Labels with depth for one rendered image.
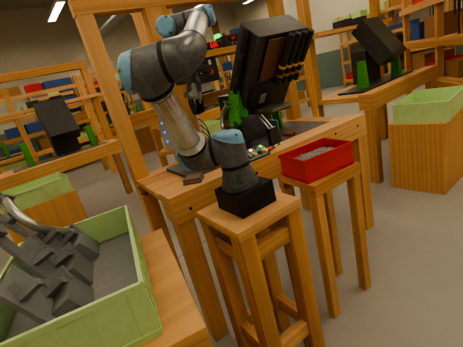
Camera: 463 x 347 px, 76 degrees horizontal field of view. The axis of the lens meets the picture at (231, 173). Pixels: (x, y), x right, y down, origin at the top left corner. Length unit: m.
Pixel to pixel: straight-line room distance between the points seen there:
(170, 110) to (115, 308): 0.57
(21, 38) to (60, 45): 1.04
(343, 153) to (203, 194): 0.72
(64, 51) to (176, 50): 11.04
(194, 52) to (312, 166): 0.82
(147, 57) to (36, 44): 10.95
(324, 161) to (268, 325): 0.77
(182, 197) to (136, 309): 0.73
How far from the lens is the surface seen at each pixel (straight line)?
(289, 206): 1.19
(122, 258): 1.18
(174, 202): 1.43
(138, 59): 0.88
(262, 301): 1.27
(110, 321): 0.84
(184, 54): 0.86
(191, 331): 0.87
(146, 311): 0.84
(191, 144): 1.09
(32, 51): 11.72
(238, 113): 1.83
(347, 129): 2.16
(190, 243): 1.54
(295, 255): 1.31
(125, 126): 1.95
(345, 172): 1.58
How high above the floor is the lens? 1.38
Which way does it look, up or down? 18 degrees down
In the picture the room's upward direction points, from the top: 14 degrees counter-clockwise
